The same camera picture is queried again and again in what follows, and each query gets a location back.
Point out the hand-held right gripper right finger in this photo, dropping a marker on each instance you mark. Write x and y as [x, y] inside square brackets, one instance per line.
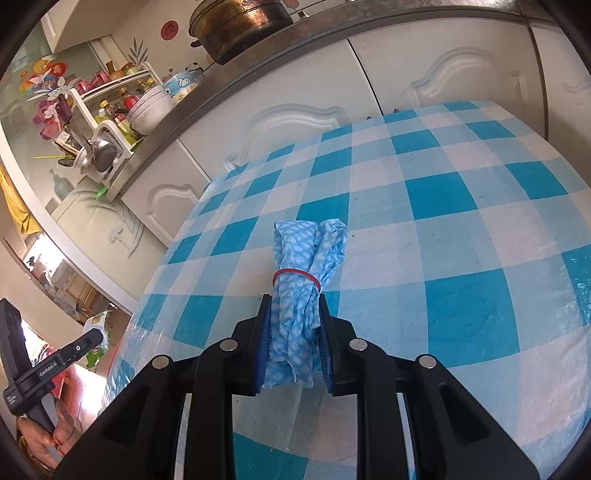
[383, 397]

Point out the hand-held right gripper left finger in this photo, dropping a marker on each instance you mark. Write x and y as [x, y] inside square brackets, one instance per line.
[207, 397]

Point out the blue patterned cloth bundle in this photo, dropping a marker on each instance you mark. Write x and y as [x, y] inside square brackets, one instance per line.
[295, 323]

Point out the person's left hand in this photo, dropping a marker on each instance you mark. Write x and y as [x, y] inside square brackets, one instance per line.
[69, 424]

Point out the cluttered storage shelf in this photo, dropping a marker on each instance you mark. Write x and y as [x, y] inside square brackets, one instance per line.
[64, 286]

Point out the blue white checked tablecloth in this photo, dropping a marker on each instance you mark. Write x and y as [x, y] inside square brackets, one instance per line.
[461, 277]

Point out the red rubber band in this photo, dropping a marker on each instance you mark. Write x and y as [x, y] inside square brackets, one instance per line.
[295, 271]

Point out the white fridge with leaf pattern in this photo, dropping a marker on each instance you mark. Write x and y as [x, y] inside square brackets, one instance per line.
[92, 217]

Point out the yellow cloth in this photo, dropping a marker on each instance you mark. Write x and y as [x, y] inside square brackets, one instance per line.
[18, 203]

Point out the green plastic clip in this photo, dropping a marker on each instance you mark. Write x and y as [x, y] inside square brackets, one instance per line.
[101, 193]

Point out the white dish rack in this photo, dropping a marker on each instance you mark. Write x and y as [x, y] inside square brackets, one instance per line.
[111, 129]

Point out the group of seasoning bottles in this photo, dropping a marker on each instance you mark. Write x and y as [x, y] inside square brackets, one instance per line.
[117, 113]

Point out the white bowl stack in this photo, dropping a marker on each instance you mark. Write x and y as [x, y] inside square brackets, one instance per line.
[150, 108]

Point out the row of pink lidded jars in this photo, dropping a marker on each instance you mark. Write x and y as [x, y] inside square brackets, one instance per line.
[101, 78]

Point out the blue white cartoon bowl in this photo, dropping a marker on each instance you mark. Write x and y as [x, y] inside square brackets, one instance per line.
[180, 85]

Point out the white kitchen cabinet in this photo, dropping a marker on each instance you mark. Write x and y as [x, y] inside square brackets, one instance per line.
[323, 78]

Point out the dark metal pot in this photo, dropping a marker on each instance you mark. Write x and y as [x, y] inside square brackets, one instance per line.
[240, 27]

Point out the colourful flower wall stickers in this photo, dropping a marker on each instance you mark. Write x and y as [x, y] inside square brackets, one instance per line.
[46, 87]

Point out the red round wall sticker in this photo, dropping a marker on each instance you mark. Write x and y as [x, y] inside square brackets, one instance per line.
[169, 30]

